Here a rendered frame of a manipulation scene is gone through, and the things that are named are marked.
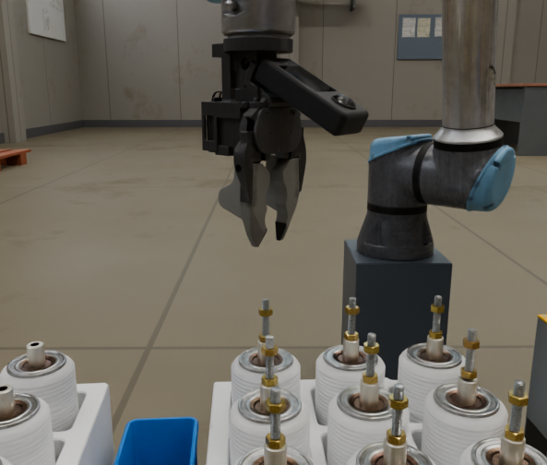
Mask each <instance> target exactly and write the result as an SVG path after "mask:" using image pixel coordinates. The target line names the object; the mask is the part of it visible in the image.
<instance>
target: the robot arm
mask: <svg viewBox="0 0 547 465"><path fill-rule="evenodd" d="M207 1H209V2H210V3H213V4H221V32H222V34H223V35H224V36H227V37H228V38H225V39H223V43H215V44H212V57H217V58H221V77H222V91H216V92H214V93H213V95H212V99H211V101H202V102H201V115H202V149H203V150H208V152H215V155H222V156H233V162H234V175H233V180H232V182H231V183H230V184H229V185H226V186H224V187H223V188H222V189H221V190H220V191H219V202H220V205H221V206H222V207H223V208H224V209H226V210H228V211H229V212H230V213H232V214H234V215H236V216H237V217H239V218H241V219H242V220H243V222H244V229H245V232H246V235H247V237H248V239H249V241H250V243H251V245H252V246H254V247H259V245H260V243H261V242H262V240H263V238H264V236H265V234H266V232H267V227H266V223H265V217H266V213H267V205H268V206H269V207H271V208H273V209H274V210H276V211H277V218H276V221H275V226H276V238H277V240H279V241H280V240H282V239H283V238H284V236H285V234H286V232H287V230H288V228H289V225H290V223H291V218H292V216H293V213H294V211H295V209H296V205H297V202H298V197H299V193H300V192H301V191H302V186H303V176H304V171H305V164H306V148H305V143H304V138H303V127H302V124H301V117H300V116H301V113H303V114H304V115H305V116H307V117H308V118H310V119H311V120H312V121H314V122H315V123H317V124H318V125H320V126H321V127H323V128H324V129H325V130H326V131H327V132H329V133H330V134H331V135H333V136H342V135H349V134H357V133H360V132H361V131H362V129H363V126H364V124H365V122H366V120H367V118H368V116H369V113H368V112H367V111H366V110H365V109H364V108H363V107H361V106H360V105H358V104H357V103H355V102H354V101H353V100H352V99H351V98H349V97H347V96H345V95H343V94H342V93H340V92H339V91H337V90H336V89H334V88H332V87H331V86H329V85H328V84H327V83H326V82H324V81H323V80H321V79H320V78H318V77H316V76H315V75H313V74H312V73H310V72H309V71H307V70H306V69H304V68H303V67H301V66H299V65H298V64H296V63H295V62H293V61H292V60H291V59H288V58H277V54H291V53H292V51H293V39H290V37H291V36H292V35H293V34H294V33H295V13H296V0H207ZM497 16H498V0H442V127H441V128H440V129H439V130H438V131H437V132H436V133H435V134H434V142H432V141H433V139H432V135H431V134H419V135H409V136H400V137H383V138H378V139H375V140H374V141H373V142H372V144H371V146H370V155H369V160H368V163H369V172H368V195H367V212H366V216H365V218H364V221H363V225H362V228H361V230H360V232H359V235H358V238H357V251H358V252H359V253H361V254H362V255H365V256H368V257H372V258H377V259H383V260H391V261H414V260H421V259H425V258H428V257H430V256H432V255H433V253H434V240H433V236H432V233H431V229H430V226H429V222H428V219H427V204H428V205H435V206H441V207H448V208H455V209H465V210H466V211H473V210H476V211H492V210H494V209H496V208H497V207H498V206H499V205H500V204H501V203H502V202H503V200H504V199H505V196H506V194H507V192H508V190H509V187H510V185H511V183H512V179H513V176H514V171H515V166H516V155H515V151H514V150H513V149H512V148H510V147H509V146H504V133H503V132H502V131H501V130H500V129H499V128H498V127H497V126H496V125H495V124H494V107H495V77H496V46H497ZM218 92H220V95H221V93H222V98H221V97H220V95H219V97H218V98H214V97H215V94H216V93H218ZM299 111H300V112H301V113H300V112H299ZM206 116H207V127H206ZM271 154H275V155H271ZM261 161H265V162H266V167H265V166H264V165H263V164H262V163H260V162H261Z"/></svg>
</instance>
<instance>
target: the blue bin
mask: <svg viewBox="0 0 547 465"><path fill-rule="evenodd" d="M197 438H198V420H197V419H196V418H194V417H169V418H144V419H134V420H131V421H130V422H128V423H127V425H126V426H125V430H124V433H123V436H122V440H121V443H120V446H119V448H118V451H117V454H116V457H115V461H114V464H113V465H197V449H196V447H197Z"/></svg>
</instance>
